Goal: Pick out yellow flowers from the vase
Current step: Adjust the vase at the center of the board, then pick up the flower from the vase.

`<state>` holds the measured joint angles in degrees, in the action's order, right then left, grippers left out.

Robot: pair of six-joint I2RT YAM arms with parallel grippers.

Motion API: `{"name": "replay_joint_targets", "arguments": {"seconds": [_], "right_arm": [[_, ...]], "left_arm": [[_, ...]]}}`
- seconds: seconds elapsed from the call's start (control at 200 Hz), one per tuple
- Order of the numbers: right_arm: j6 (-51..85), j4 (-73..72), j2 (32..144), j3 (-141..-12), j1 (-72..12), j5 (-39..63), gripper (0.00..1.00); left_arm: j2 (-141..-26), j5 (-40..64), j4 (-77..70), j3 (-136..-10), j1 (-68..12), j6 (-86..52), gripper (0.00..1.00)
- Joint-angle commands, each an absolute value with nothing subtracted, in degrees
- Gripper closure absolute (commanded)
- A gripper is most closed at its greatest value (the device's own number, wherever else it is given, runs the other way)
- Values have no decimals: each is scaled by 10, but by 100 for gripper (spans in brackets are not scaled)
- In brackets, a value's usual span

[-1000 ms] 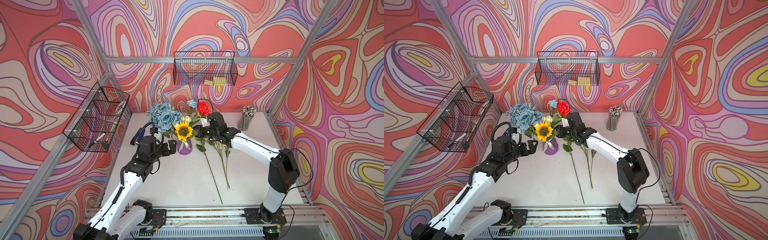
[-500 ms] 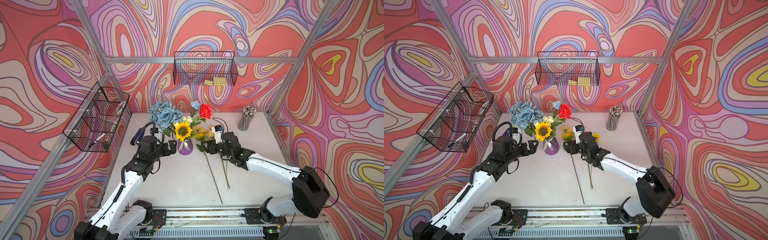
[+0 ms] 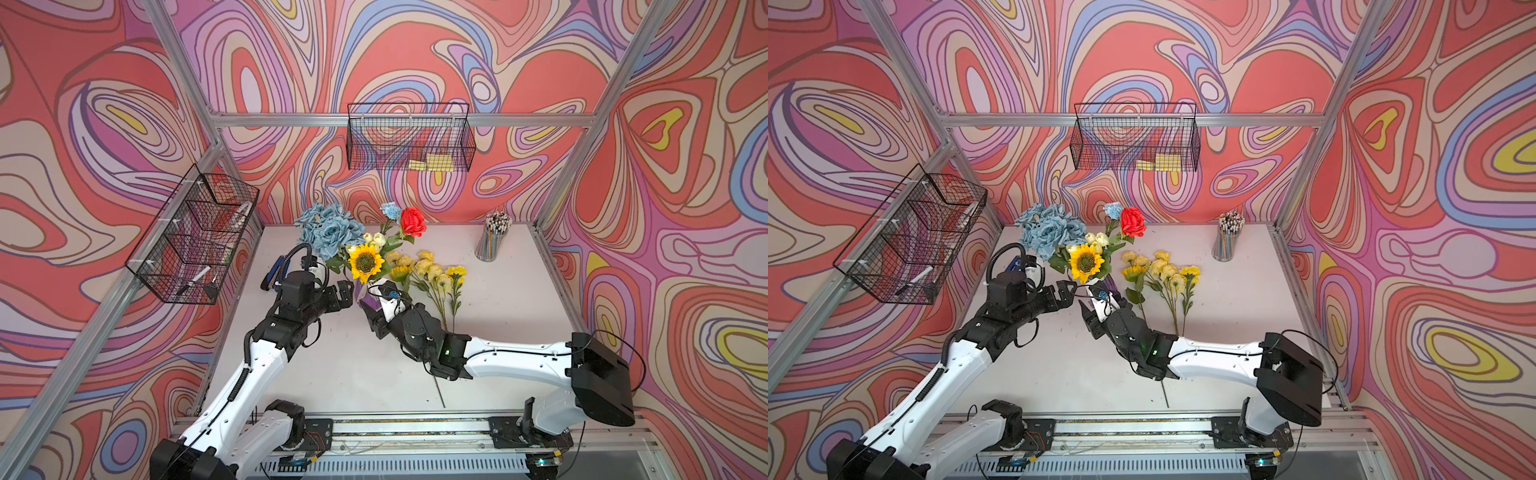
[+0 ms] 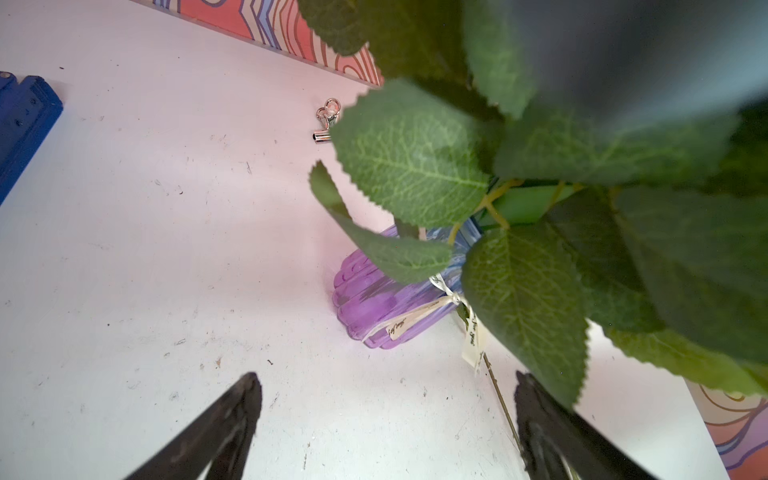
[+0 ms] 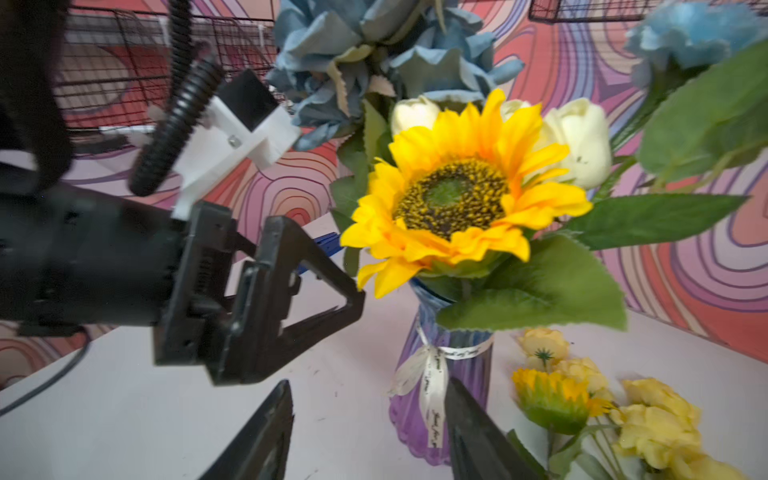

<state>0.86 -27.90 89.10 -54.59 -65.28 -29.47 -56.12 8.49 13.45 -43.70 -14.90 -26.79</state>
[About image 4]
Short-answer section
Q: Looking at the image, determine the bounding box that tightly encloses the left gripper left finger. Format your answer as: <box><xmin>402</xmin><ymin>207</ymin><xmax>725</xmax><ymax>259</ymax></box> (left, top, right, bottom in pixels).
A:
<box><xmin>129</xmin><ymin>372</ymin><xmax>262</xmax><ymax>480</ymax></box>

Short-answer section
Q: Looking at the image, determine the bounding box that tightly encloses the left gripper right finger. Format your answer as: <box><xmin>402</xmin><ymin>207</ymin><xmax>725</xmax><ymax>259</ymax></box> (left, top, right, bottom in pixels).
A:
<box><xmin>514</xmin><ymin>372</ymin><xmax>653</xmax><ymax>480</ymax></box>

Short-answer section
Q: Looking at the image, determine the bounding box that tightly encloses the purple glass vase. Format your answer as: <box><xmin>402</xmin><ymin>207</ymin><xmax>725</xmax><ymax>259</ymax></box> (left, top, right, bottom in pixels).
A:
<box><xmin>332</xmin><ymin>250</ymin><xmax>458</xmax><ymax>349</ymax></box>

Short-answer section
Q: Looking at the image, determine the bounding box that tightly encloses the dusty blue rose bunch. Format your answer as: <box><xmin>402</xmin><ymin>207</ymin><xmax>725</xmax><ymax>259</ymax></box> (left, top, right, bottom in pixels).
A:
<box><xmin>298</xmin><ymin>1</ymin><xmax>767</xmax><ymax>408</ymax></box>

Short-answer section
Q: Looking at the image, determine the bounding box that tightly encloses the silver bulldog clip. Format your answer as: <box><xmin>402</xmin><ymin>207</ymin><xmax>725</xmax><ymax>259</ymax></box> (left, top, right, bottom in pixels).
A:
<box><xmin>312</xmin><ymin>98</ymin><xmax>342</xmax><ymax>144</ymax></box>

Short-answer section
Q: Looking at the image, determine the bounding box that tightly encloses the blue stapler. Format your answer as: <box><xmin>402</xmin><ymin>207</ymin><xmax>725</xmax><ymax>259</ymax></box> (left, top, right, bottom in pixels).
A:
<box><xmin>0</xmin><ymin>71</ymin><xmax>63</xmax><ymax>202</ymax></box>

